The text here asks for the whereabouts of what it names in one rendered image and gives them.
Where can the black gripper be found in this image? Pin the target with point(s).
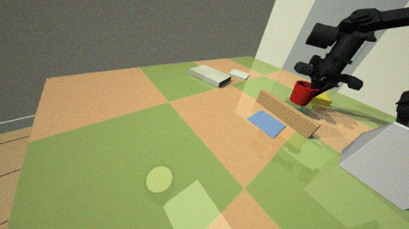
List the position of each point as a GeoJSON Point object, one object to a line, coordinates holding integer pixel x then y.
{"type": "Point", "coordinates": [332, 67]}

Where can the tan rectangular bar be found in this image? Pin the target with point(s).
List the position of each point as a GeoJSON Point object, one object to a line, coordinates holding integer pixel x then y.
{"type": "Point", "coordinates": [288, 114]}

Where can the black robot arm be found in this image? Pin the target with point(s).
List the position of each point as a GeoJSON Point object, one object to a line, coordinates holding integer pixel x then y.
{"type": "Point", "coordinates": [351, 33]}

